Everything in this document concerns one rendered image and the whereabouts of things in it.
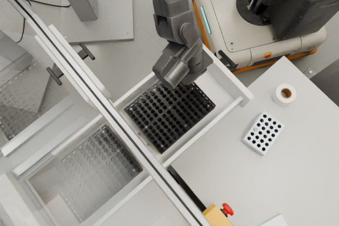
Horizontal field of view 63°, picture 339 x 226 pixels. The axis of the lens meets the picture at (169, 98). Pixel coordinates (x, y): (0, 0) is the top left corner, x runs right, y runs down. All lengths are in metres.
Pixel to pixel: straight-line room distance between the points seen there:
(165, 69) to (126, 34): 1.35
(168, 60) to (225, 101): 0.37
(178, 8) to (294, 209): 0.74
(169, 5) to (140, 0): 1.54
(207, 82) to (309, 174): 0.46
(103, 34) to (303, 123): 1.39
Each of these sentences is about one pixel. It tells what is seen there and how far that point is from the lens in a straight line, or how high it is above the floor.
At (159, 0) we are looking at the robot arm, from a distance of 0.58.
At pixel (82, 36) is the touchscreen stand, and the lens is 2.01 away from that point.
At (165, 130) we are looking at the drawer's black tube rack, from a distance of 0.83.
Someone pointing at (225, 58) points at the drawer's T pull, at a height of 0.91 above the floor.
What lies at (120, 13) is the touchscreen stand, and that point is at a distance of 2.03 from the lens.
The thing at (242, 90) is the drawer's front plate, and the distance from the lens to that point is 0.85.
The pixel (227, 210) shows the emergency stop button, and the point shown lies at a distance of 0.84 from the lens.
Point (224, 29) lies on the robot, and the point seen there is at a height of 0.28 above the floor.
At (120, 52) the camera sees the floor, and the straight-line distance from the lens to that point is 1.93.
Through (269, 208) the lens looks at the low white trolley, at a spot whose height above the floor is 0.76.
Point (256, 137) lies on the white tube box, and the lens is 1.00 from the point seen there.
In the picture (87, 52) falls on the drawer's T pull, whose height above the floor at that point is 0.91.
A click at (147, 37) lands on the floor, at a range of 1.95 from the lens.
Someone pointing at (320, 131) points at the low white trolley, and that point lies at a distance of 1.09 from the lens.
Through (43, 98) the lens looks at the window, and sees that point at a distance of 0.19.
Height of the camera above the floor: 1.72
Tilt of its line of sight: 75 degrees down
